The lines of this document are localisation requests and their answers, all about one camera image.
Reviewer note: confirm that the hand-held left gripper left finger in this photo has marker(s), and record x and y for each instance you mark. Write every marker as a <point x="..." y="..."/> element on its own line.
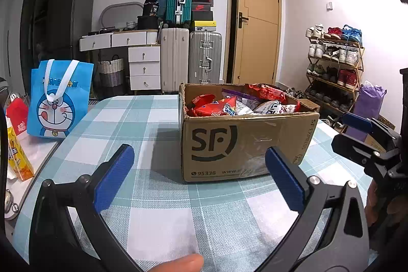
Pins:
<point x="114" y="176"/>

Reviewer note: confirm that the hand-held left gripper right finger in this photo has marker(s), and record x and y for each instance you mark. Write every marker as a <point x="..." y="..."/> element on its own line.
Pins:
<point x="287" y="179"/>

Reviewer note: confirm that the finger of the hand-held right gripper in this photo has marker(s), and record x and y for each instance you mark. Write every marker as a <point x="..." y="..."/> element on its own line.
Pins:
<point x="346" y="144"/>
<point x="357" y="122"/>

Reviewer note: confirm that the brown cardboard box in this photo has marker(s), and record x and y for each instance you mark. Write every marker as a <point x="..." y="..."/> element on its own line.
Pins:
<point x="229" y="144"/>

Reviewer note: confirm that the white red noodle snack bag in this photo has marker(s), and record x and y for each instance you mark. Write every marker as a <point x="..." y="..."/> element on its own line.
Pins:
<point x="271" y="107"/>

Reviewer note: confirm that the red barcode snack packet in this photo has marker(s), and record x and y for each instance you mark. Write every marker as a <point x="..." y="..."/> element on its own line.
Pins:
<point x="267" y="92"/>

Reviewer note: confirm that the white purple snack bag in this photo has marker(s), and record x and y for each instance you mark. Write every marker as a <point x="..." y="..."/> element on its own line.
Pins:
<point x="245" y="100"/>

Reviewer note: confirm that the red blue snack bag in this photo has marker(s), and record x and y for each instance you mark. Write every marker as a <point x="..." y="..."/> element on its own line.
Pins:
<point x="221" y="108"/>

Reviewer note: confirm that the tall red snack bag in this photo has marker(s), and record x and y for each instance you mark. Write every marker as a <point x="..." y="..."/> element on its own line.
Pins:
<point x="200" y="101"/>

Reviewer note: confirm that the person's right hand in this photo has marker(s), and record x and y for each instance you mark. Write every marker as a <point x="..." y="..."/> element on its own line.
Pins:
<point x="373" y="202"/>

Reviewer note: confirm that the person's left hand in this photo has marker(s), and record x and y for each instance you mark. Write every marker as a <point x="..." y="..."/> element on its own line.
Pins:
<point x="178" y="265"/>

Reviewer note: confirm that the scattered loose shoes pile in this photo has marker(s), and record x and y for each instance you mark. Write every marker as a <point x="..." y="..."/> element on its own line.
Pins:
<point x="338" y="125"/>

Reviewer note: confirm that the purple gift bag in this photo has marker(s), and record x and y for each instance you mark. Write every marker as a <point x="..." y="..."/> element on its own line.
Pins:
<point x="366" y="103"/>

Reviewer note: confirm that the small brown cardboard carton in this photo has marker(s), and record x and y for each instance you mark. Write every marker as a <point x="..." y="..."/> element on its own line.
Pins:
<point x="374" y="144"/>

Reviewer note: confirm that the bamboo shoe rack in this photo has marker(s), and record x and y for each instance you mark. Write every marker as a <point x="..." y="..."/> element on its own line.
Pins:
<point x="361" y="58"/>

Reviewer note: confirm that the rows of racked shoes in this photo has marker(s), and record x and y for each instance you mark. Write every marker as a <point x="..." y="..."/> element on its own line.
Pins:
<point x="346" y="55"/>

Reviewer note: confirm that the blue cartoon tote bag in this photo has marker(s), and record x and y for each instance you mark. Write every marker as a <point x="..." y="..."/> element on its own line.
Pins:
<point x="57" y="106"/>

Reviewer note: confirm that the yellow drink carton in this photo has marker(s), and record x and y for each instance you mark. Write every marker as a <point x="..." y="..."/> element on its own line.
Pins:
<point x="20" y="160"/>

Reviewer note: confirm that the woven laundry basket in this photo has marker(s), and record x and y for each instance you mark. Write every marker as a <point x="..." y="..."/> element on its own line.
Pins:
<point x="110" y="71"/>

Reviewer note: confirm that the silver earphone case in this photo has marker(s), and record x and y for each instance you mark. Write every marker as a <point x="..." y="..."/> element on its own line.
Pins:
<point x="9" y="205"/>

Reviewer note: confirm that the red paper bag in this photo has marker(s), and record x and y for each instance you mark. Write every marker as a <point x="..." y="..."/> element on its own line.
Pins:
<point x="17" y="114"/>

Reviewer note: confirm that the white drawer desk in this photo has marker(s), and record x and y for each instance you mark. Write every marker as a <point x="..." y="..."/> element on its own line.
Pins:
<point x="143" y="53"/>

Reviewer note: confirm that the beige suitcase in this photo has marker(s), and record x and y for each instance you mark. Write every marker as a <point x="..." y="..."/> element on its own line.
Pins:
<point x="175" y="58"/>

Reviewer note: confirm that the wooden door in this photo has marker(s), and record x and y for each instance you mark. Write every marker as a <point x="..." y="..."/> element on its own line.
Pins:
<point x="258" y="20"/>

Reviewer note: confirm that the silver suitcase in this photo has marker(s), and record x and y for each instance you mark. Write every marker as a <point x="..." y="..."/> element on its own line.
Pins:
<point x="204" y="55"/>

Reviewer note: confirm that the small white basket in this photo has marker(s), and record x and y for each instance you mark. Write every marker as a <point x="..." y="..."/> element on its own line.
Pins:
<point x="129" y="26"/>

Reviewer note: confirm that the black storage box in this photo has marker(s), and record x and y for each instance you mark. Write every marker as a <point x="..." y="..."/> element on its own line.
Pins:
<point x="149" y="23"/>

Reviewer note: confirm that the dark grey refrigerator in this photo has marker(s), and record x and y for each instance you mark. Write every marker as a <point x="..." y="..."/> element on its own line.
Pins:
<point x="70" y="20"/>

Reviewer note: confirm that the grey oval tub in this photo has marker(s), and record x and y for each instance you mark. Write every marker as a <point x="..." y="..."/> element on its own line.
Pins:
<point x="105" y="9"/>

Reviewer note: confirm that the black bag with white label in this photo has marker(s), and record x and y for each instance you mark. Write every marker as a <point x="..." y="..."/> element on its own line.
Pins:
<point x="150" y="6"/>

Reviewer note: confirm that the plain black shoe box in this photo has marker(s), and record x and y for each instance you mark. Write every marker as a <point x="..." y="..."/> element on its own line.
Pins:
<point x="202" y="15"/>

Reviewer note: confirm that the red black shoe box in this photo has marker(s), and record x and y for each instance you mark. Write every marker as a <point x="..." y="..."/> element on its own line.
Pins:
<point x="201" y="7"/>

